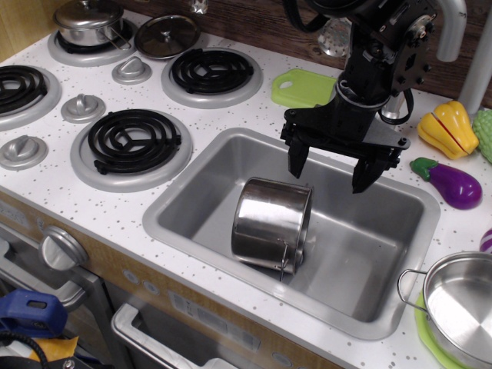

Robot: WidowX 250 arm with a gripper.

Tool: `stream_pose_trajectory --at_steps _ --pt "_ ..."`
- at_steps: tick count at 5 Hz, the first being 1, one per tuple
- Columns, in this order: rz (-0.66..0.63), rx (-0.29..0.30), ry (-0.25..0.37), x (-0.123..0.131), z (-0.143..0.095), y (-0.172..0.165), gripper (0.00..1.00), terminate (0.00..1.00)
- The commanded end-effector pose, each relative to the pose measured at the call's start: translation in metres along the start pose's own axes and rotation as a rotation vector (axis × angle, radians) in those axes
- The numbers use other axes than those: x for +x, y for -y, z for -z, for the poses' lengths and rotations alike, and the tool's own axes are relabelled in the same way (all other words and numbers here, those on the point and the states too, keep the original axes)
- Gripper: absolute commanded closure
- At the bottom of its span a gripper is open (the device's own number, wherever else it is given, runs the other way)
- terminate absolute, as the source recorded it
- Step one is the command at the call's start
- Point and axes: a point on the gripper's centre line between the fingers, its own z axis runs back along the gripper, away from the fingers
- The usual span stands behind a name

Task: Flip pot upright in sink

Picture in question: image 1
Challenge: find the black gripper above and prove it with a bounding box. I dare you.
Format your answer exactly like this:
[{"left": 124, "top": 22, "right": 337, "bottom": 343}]
[{"left": 281, "top": 83, "right": 410, "bottom": 194}]

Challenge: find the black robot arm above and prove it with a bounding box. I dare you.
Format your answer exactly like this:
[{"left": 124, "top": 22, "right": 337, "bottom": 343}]
[{"left": 281, "top": 1, "right": 435, "bottom": 193}]

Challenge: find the grey metal sink basin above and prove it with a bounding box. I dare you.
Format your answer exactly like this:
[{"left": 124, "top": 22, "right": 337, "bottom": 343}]
[{"left": 143, "top": 128, "right": 440, "bottom": 340}]

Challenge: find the dark glass pot lid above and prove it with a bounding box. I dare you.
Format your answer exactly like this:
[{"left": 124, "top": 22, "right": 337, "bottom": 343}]
[{"left": 135, "top": 15, "right": 201, "bottom": 59}]

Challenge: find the small lidded steel pot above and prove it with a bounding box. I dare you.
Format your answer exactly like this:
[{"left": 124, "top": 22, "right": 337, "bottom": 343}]
[{"left": 53, "top": 0, "right": 131, "bottom": 50}]

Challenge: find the green cutting board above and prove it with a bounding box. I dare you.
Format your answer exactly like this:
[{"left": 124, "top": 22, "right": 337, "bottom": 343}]
[{"left": 271, "top": 68, "right": 337, "bottom": 108}]

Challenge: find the yellow toy bell pepper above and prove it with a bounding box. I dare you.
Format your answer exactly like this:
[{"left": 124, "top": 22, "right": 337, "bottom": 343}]
[{"left": 417, "top": 101, "right": 479, "bottom": 160}]

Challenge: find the hanging slotted spoon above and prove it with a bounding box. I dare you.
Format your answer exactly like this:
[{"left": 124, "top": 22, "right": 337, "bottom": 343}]
[{"left": 317, "top": 18, "right": 351, "bottom": 58}]

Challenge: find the purple toy eggplant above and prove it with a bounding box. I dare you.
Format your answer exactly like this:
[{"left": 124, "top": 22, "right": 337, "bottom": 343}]
[{"left": 410, "top": 158, "right": 483, "bottom": 210}]

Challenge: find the back right stove burner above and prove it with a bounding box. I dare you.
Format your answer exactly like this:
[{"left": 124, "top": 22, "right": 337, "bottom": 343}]
[{"left": 161, "top": 48, "right": 263, "bottom": 109}]

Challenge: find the stove burner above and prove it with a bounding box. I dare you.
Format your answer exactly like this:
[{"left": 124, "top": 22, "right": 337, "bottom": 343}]
[
  {"left": 70, "top": 109, "right": 193, "bottom": 193},
  {"left": 161, "top": 48, "right": 263, "bottom": 109},
  {"left": 1, "top": 65, "right": 62, "bottom": 131},
  {"left": 48, "top": 19, "right": 138, "bottom": 68}
]

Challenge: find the green toy vegetable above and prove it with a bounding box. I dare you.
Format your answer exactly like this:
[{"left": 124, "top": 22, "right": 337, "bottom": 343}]
[{"left": 472, "top": 110, "right": 492, "bottom": 163}]

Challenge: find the white vertical pole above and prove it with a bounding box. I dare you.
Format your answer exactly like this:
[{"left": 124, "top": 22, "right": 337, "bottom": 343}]
[{"left": 458, "top": 1, "right": 491, "bottom": 116}]

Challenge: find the silver faucet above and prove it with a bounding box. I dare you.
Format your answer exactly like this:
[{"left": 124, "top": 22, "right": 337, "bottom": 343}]
[{"left": 379, "top": 0, "right": 467, "bottom": 125}]

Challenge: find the purple striped toy onion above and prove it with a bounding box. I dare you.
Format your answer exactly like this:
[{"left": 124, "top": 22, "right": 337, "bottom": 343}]
[{"left": 479, "top": 228, "right": 492, "bottom": 254}]

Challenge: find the green plate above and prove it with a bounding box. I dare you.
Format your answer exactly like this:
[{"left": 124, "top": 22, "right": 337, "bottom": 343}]
[{"left": 414, "top": 294, "right": 463, "bottom": 369}]

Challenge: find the front right stove burner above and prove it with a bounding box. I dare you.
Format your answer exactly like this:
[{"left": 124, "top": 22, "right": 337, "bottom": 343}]
[{"left": 70, "top": 109, "right": 193, "bottom": 193}]

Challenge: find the silver stove knob top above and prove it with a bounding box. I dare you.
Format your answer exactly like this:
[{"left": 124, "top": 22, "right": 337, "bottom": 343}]
[{"left": 111, "top": 56, "right": 152, "bottom": 85}]

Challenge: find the silver stove knob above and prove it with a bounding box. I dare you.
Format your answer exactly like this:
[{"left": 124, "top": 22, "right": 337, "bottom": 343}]
[
  {"left": 1, "top": 135, "right": 48, "bottom": 171},
  {"left": 111, "top": 56, "right": 152, "bottom": 85},
  {"left": 61, "top": 94, "right": 106, "bottom": 124}
]

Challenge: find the back left stove burner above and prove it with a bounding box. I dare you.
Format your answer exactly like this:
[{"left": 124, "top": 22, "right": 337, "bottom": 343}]
[{"left": 48, "top": 19, "right": 138, "bottom": 68}]

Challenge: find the silver stove knob middle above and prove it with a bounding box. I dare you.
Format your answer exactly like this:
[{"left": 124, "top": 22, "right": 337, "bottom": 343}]
[{"left": 61, "top": 94, "right": 106, "bottom": 124}]

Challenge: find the silver oven dial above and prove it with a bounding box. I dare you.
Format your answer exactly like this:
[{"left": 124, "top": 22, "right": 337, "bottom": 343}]
[{"left": 38, "top": 225, "right": 88, "bottom": 271}]

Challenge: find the silver stove knob lower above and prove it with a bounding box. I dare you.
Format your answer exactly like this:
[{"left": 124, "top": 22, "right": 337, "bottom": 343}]
[{"left": 1, "top": 135, "right": 48, "bottom": 171}]

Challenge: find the blue clamp tool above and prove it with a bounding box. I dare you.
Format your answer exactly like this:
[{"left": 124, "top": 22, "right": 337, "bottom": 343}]
[{"left": 1, "top": 289, "right": 68, "bottom": 338}]

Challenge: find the steel pan with handle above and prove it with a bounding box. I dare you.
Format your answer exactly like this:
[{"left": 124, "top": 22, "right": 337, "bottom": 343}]
[{"left": 397, "top": 251, "right": 491, "bottom": 368}]

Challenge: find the silver dishwasher door handle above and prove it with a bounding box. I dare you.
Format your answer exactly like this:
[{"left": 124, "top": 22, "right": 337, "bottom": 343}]
[{"left": 111, "top": 303, "right": 246, "bottom": 368}]

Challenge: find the silver oven door handle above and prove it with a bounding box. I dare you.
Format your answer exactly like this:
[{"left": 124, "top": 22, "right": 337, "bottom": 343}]
[{"left": 1, "top": 224, "right": 102, "bottom": 311}]

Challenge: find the black cable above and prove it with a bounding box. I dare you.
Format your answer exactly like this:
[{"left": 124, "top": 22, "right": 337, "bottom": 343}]
[{"left": 0, "top": 329, "right": 51, "bottom": 366}]

